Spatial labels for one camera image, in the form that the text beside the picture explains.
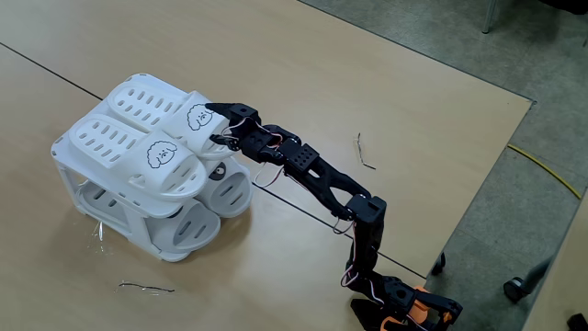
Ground black object on floor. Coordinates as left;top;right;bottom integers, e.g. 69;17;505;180
566;312;588;331

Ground black chair castor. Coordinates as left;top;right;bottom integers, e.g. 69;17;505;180
503;257;552;303

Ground grey metal chair leg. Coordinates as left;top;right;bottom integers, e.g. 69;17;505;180
481;0;501;35

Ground white two-shelf shoe rack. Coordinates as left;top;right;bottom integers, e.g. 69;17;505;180
50;72;252;263

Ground grey bear slipper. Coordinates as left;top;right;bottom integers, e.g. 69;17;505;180
77;181;222;253
197;157;254;220

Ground black table castor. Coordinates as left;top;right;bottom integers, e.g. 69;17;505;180
430;251;447;276

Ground yellow floor cable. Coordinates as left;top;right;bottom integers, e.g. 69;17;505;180
506;143;583;200

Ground white dog slipper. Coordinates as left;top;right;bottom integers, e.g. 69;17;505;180
106;82;236;161
67;113;209;202

